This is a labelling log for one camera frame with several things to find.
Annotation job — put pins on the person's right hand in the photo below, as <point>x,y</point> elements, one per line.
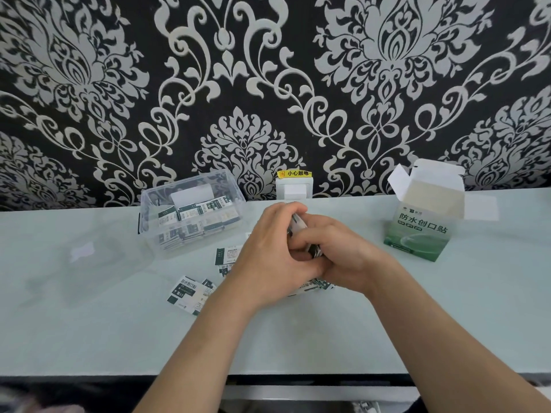
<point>353,258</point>

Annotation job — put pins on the person's left hand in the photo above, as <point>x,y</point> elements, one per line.
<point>267,262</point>

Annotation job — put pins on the small white green packet bundle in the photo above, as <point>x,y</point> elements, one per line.
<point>316,251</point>

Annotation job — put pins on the green white cardboard carton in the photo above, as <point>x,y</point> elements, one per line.
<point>426,232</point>

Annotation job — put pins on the pile of white green packets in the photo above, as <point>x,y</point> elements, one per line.
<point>189,292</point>

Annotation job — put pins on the clear plastic box lid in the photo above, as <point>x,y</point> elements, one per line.
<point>82,251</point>

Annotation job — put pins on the person's right forearm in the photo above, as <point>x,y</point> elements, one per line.
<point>460,348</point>

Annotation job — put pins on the person's left forearm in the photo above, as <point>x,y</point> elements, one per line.
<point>193,361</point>

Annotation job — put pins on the white wall socket yellow label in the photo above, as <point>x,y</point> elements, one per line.
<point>295,184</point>

